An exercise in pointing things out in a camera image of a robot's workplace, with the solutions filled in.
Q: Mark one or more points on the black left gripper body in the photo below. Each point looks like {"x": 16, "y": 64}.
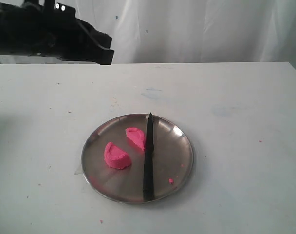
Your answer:
{"x": 64, "y": 34}

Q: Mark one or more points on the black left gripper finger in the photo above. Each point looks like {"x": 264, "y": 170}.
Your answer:
{"x": 95, "y": 50}
{"x": 102, "y": 38}

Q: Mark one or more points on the pink dough half piece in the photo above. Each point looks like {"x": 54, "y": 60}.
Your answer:
{"x": 137, "y": 137}

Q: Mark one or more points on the pink dough lump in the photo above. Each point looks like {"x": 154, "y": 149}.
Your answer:
{"x": 115, "y": 157}

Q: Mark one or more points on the black knife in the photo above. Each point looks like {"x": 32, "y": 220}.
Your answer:
{"x": 148, "y": 179}

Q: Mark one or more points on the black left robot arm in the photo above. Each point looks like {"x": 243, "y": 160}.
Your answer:
{"x": 18, "y": 35}

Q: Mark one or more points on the white backdrop curtain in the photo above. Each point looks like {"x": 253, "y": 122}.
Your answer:
{"x": 177, "y": 31}

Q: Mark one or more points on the round stainless steel plate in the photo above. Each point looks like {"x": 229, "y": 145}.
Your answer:
{"x": 173, "y": 157}

